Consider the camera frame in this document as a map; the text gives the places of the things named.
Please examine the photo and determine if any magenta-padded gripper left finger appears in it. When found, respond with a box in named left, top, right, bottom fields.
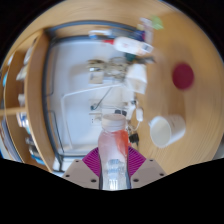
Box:
left=62, top=146, right=101, bottom=190

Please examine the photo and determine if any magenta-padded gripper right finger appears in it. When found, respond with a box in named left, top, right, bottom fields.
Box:
left=127, top=146, right=167, bottom=190

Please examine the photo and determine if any clear plastic drink bottle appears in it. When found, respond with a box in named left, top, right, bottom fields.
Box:
left=97, top=113, right=130, bottom=191

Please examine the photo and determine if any black power adapter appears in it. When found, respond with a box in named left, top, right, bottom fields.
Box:
left=128, top=132, right=140, bottom=146

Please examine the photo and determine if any white cup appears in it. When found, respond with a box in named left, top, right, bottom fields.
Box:
left=148, top=114, right=187, bottom=149

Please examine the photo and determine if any small white charger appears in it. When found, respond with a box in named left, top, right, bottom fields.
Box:
left=134, top=106, right=145, bottom=123

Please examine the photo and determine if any white desk lamp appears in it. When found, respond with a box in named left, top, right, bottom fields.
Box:
left=60, top=83, right=126, bottom=148

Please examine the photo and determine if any wooden shelf unit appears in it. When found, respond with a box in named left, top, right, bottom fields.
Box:
left=0, top=29, right=56, bottom=168

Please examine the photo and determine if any white tissue pack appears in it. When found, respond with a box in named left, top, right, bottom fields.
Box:
left=125, top=63, right=148, bottom=95

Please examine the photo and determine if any flat round red coaster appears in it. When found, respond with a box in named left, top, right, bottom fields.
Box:
left=171, top=62, right=195, bottom=91

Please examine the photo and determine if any tree creature figurine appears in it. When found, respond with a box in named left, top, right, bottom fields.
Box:
left=87, top=57, right=129, bottom=84

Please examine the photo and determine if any white pump lotion bottle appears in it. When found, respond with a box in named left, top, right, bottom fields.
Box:
left=103, top=35, right=155, bottom=56

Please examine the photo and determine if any clear spray bottle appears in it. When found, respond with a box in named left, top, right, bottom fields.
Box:
left=88, top=29, right=148, bottom=41

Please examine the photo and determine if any small green packet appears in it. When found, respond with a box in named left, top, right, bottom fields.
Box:
left=150, top=15, right=165, bottom=31

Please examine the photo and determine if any grey metal frame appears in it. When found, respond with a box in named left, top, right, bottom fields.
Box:
left=41, top=20, right=144, bottom=164

